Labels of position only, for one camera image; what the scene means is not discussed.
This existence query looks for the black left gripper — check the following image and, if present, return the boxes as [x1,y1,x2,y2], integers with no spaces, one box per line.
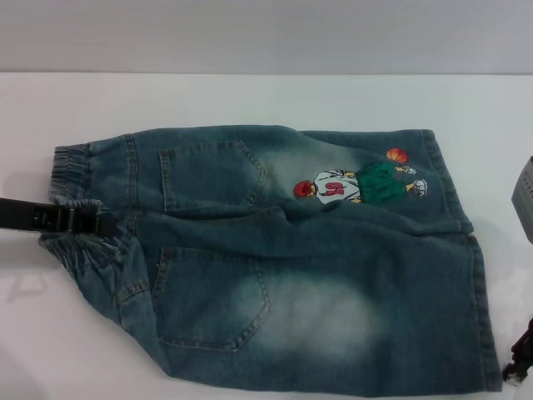
[0,197,121,248]

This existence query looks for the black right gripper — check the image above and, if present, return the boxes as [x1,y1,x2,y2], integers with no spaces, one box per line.
[510,318,533,370]

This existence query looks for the blue denim shorts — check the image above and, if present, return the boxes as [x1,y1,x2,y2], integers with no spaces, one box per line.
[39,129,503,395]

